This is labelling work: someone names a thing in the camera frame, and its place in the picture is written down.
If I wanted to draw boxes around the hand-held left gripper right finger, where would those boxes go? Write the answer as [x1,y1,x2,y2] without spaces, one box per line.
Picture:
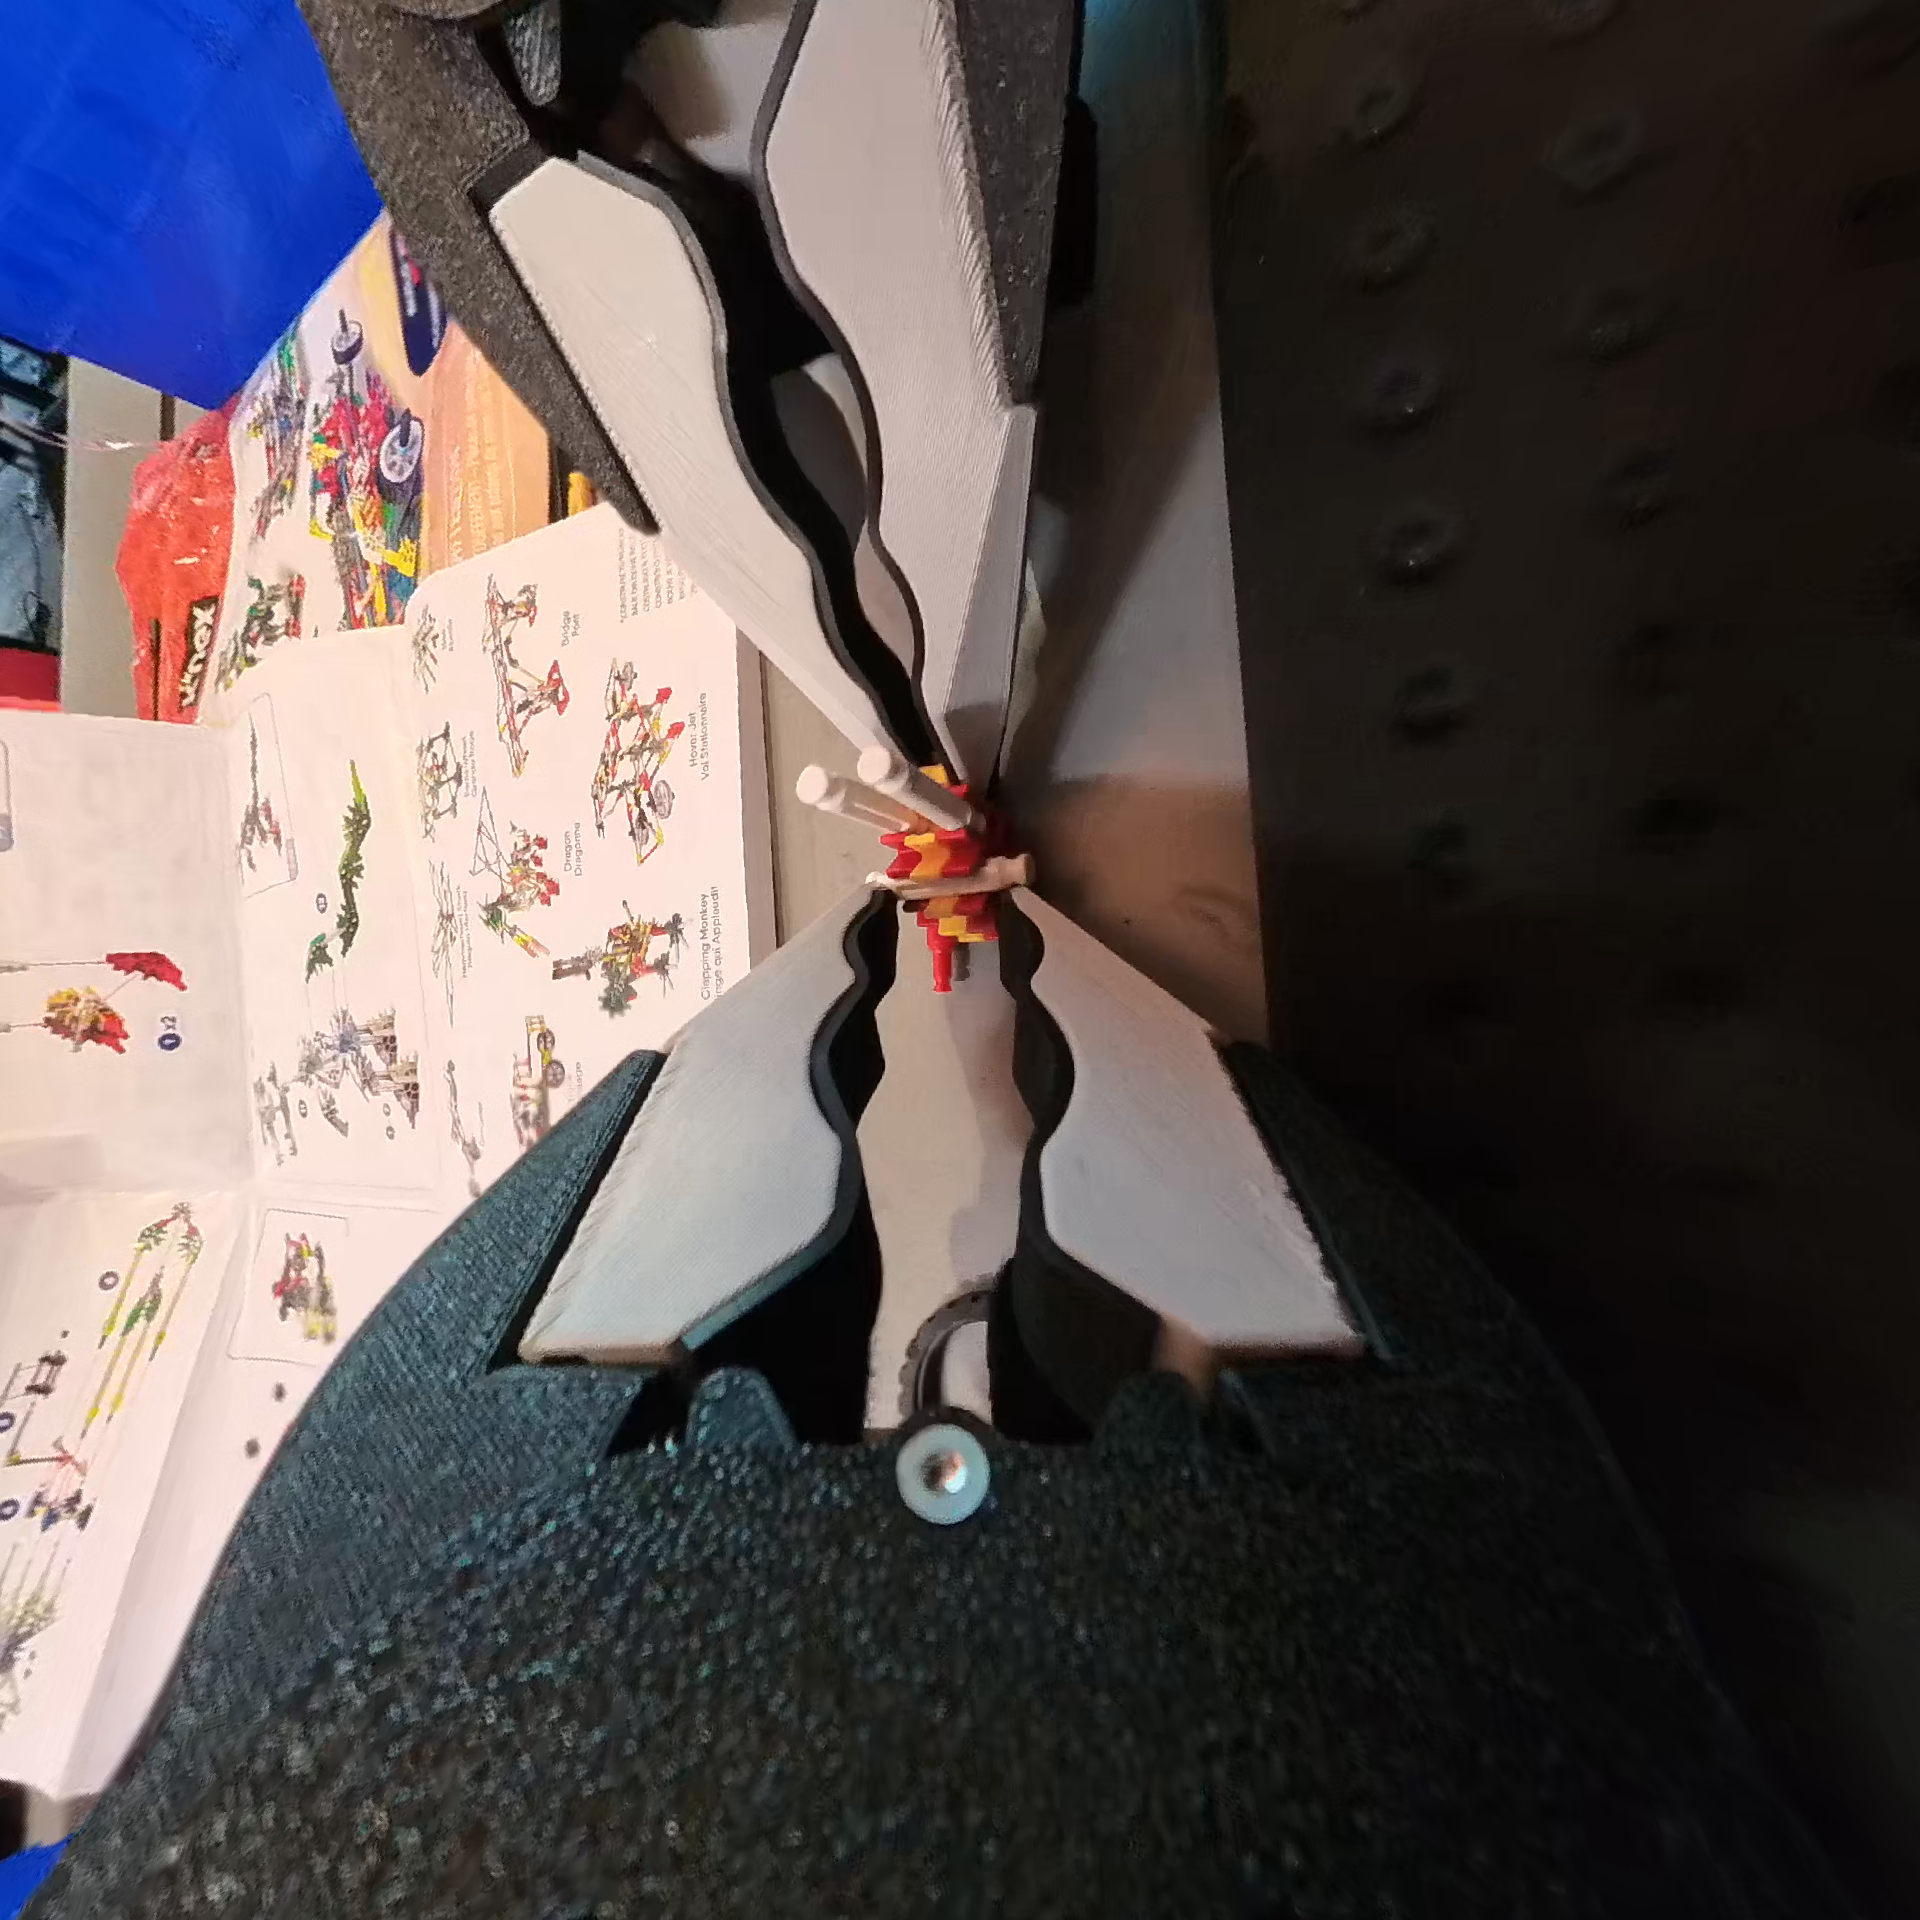
[1002,897,1370,1365]

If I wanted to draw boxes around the white plastic rod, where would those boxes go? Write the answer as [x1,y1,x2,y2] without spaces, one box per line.
[854,745,984,835]
[795,767,963,841]
[866,855,1039,899]

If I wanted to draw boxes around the white printed instruction sheet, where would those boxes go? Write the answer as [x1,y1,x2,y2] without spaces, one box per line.
[0,503,776,1802]

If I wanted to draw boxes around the orange and red toy bag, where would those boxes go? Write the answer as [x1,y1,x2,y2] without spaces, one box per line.
[119,210,602,724]

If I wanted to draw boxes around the red yellow K'nex assembly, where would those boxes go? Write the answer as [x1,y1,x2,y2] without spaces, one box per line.
[900,767,998,947]

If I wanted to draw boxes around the black toy tyre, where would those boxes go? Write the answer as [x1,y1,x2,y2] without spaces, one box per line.
[900,1296,995,1420]

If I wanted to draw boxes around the blue plastic bin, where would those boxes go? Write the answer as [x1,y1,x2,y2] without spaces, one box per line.
[0,0,383,410]

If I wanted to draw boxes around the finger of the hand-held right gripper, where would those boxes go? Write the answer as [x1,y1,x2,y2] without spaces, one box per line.
[477,154,940,776]
[750,0,1039,776]

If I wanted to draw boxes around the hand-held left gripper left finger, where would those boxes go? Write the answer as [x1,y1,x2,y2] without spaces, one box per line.
[516,888,888,1365]

